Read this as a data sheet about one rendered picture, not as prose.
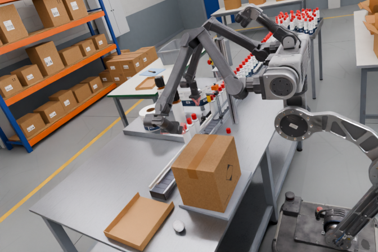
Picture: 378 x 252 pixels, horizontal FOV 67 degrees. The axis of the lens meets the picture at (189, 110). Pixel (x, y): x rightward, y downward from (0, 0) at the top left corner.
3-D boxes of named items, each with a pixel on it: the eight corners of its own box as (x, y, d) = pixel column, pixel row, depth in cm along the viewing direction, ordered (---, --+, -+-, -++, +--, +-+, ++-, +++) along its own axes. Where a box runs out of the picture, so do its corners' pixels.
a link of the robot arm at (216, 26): (202, 18, 166) (208, 10, 172) (195, 36, 176) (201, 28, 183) (270, 54, 165) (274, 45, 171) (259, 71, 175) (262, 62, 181)
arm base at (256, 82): (265, 100, 125) (262, 75, 120) (247, 100, 129) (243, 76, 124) (269, 91, 132) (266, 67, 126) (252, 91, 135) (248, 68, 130)
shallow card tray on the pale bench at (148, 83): (148, 79, 380) (147, 76, 379) (163, 77, 370) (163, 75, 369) (135, 90, 353) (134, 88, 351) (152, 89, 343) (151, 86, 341)
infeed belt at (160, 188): (247, 80, 289) (246, 76, 287) (255, 80, 285) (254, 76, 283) (152, 196, 171) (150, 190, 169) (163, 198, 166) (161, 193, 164)
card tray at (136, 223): (139, 196, 174) (138, 191, 172) (174, 206, 160) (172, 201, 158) (105, 236, 153) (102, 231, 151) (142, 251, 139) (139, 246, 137)
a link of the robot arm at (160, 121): (161, 125, 144) (163, 114, 146) (150, 125, 147) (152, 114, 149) (168, 129, 150) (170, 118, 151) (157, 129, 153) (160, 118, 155)
